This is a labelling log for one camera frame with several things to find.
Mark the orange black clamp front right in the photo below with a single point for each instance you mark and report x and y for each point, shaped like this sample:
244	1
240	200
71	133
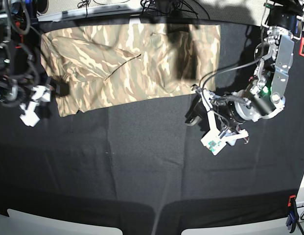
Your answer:
293	216

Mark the red clamp rear left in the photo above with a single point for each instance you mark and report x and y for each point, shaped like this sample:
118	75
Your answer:
18	37

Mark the black table cloth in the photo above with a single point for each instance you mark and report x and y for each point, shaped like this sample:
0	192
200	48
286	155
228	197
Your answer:
139	168

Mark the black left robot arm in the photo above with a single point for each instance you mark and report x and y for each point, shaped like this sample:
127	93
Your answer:
263	98

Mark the camouflage t-shirt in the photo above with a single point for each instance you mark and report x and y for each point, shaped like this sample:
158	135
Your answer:
115	64

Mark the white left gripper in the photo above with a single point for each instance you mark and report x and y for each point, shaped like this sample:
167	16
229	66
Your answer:
223	120

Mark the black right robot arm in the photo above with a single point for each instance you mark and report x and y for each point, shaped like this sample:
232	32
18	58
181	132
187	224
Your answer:
22	86

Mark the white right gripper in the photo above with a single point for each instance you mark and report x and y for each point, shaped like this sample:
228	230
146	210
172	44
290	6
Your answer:
42	95

